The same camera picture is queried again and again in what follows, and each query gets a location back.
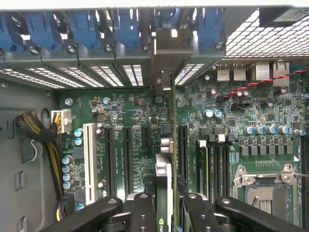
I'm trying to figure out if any black RAM slot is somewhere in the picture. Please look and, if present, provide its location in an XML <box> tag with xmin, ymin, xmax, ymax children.
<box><xmin>300</xmin><ymin>136</ymin><xmax>309</xmax><ymax>229</ymax></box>
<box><xmin>218</xmin><ymin>133</ymin><xmax>230</xmax><ymax>202</ymax></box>
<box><xmin>209</xmin><ymin>134</ymin><xmax>219</xmax><ymax>204</ymax></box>

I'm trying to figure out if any green RAM stick in slot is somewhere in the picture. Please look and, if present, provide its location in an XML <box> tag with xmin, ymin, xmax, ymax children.
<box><xmin>195</xmin><ymin>138</ymin><xmax>210</xmax><ymax>194</ymax></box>

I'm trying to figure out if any long black expansion slot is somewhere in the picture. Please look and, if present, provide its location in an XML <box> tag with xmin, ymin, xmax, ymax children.
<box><xmin>103</xmin><ymin>126</ymin><xmax>116</xmax><ymax>197</ymax></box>
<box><xmin>178</xmin><ymin>124</ymin><xmax>190</xmax><ymax>175</ymax></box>
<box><xmin>122</xmin><ymin>126</ymin><xmax>134</xmax><ymax>194</ymax></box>

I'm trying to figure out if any CPU socket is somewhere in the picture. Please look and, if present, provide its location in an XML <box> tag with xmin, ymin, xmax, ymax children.
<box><xmin>231</xmin><ymin>162</ymin><xmax>301</xmax><ymax>230</ymax></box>

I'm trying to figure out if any white PCI expansion slot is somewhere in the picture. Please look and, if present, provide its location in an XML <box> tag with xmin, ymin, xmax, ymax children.
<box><xmin>83</xmin><ymin>122</ymin><xmax>99</xmax><ymax>206</ymax></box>

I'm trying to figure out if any short black expansion slot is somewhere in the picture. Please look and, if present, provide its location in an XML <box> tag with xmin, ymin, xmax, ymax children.
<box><xmin>140</xmin><ymin>125</ymin><xmax>151</xmax><ymax>150</ymax></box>

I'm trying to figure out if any green Dell motherboard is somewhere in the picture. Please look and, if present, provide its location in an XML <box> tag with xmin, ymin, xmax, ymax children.
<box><xmin>57</xmin><ymin>60</ymin><xmax>309</xmax><ymax>232</ymax></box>

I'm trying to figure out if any white power connector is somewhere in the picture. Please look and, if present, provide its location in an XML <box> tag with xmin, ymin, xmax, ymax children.
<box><xmin>50</xmin><ymin>108</ymin><xmax>73</xmax><ymax>135</ymax></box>

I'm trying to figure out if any silver USB port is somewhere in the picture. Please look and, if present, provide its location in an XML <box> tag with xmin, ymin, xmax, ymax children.
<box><xmin>216</xmin><ymin>64</ymin><xmax>231</xmax><ymax>82</ymax></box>
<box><xmin>232</xmin><ymin>64</ymin><xmax>247</xmax><ymax>82</ymax></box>

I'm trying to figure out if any black open PC case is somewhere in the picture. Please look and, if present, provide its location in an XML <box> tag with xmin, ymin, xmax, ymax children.
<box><xmin>0</xmin><ymin>4</ymin><xmax>309</xmax><ymax>97</ymax></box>

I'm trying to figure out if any silver network port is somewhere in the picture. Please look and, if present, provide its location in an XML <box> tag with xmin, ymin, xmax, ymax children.
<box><xmin>272</xmin><ymin>60</ymin><xmax>291</xmax><ymax>88</ymax></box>

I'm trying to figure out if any blue card retention clip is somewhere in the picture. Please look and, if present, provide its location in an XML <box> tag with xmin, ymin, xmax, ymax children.
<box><xmin>0</xmin><ymin>12</ymin><xmax>25</xmax><ymax>53</ymax></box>
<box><xmin>25</xmin><ymin>11</ymin><xmax>61</xmax><ymax>52</ymax></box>
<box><xmin>112</xmin><ymin>9</ymin><xmax>141</xmax><ymax>49</ymax></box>
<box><xmin>69</xmin><ymin>10</ymin><xmax>102</xmax><ymax>51</ymax></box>
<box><xmin>196</xmin><ymin>9</ymin><xmax>225</xmax><ymax>48</ymax></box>

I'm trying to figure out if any red black twisted wire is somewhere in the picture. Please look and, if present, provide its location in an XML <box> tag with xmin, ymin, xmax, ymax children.
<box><xmin>223</xmin><ymin>66</ymin><xmax>309</xmax><ymax>99</ymax></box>

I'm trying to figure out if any braided black yellow power cable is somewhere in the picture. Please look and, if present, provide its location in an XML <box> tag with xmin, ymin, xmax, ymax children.
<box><xmin>14</xmin><ymin>110</ymin><xmax>66</xmax><ymax>202</ymax></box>

